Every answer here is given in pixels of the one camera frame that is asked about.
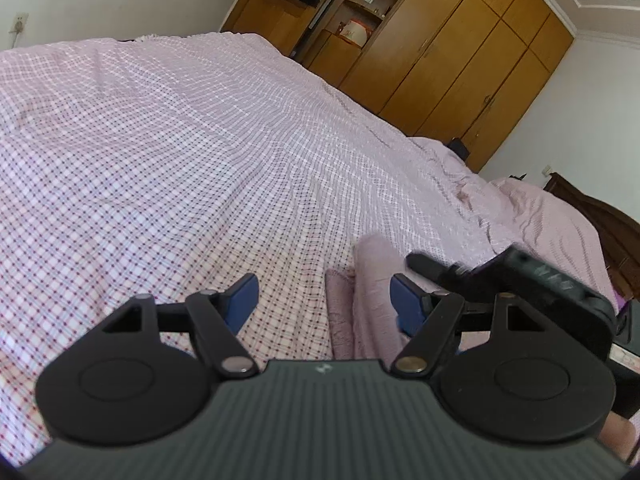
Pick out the lilac knitted cardigan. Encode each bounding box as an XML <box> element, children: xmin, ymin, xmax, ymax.
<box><xmin>324</xmin><ymin>233</ymin><xmax>442</xmax><ymax>365</ymax></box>

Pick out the purple cloth by headboard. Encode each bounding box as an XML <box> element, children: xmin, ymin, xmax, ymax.
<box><xmin>614</xmin><ymin>292</ymin><xmax>628</xmax><ymax>312</ymax></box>

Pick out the dark wooden headboard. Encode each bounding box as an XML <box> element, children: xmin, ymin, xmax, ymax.
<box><xmin>544</xmin><ymin>172</ymin><xmax>640</xmax><ymax>300</ymax></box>

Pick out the pink checked bed sheet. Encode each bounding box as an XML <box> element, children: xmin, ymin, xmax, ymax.
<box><xmin>1</xmin><ymin>32</ymin><xmax>614</xmax><ymax>465</ymax></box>

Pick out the brown wooden wardrobe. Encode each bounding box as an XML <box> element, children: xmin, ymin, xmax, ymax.
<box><xmin>224</xmin><ymin>0</ymin><xmax>573</xmax><ymax>170</ymax></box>

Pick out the white pink box on shelf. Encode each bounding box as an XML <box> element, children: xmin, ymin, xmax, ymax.
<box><xmin>337</xmin><ymin>18</ymin><xmax>371</xmax><ymax>48</ymax></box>

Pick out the white wall socket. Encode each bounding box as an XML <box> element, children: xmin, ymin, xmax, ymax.
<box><xmin>10</xmin><ymin>12</ymin><xmax>29</xmax><ymax>35</ymax></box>

